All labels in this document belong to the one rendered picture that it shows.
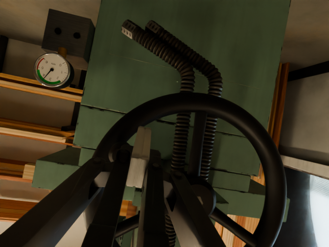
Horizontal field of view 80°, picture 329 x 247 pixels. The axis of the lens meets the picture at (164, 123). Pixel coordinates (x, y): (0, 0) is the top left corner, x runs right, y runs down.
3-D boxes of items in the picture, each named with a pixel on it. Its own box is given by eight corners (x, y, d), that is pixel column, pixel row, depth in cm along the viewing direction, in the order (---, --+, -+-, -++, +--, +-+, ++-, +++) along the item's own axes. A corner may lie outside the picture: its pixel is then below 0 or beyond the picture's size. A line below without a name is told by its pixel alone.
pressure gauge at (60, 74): (75, 46, 36) (66, 90, 36) (81, 53, 40) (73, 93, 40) (38, 37, 35) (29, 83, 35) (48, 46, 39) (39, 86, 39)
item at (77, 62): (90, 17, 39) (82, 57, 39) (102, 42, 51) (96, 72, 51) (45, 6, 38) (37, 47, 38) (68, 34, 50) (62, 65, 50)
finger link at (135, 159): (133, 187, 17) (125, 186, 17) (140, 149, 23) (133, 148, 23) (140, 158, 16) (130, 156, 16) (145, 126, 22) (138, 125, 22)
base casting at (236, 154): (267, 141, 48) (260, 178, 48) (197, 130, 105) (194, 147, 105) (77, 104, 42) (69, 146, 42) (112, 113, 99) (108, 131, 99)
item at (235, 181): (251, 176, 48) (248, 192, 48) (217, 159, 69) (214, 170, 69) (81, 147, 43) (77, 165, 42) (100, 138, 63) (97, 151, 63)
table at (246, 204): (328, 217, 40) (322, 247, 40) (246, 176, 70) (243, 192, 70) (3, 170, 32) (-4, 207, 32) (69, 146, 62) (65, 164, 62)
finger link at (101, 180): (124, 193, 15) (83, 186, 15) (131, 159, 20) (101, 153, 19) (127, 176, 15) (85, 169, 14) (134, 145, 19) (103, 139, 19)
